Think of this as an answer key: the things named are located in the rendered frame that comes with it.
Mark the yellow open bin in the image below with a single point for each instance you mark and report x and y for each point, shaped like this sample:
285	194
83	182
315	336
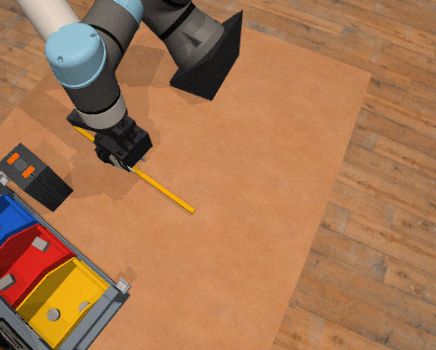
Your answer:
64	288

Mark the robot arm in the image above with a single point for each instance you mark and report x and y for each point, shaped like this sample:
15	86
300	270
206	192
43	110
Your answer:
85	64

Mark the red bin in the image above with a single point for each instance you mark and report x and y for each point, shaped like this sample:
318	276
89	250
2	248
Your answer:
24	261

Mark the grey disc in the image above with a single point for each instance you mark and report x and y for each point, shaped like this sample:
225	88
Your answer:
53	314
83	305

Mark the grey metal shelf rack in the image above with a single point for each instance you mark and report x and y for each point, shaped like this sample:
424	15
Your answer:
100	314

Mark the blue open bin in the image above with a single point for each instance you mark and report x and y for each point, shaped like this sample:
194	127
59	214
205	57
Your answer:
11	216

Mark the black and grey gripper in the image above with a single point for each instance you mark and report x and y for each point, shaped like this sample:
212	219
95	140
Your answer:
120	142

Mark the yellow bar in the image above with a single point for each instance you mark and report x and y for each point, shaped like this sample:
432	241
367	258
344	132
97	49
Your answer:
148	179

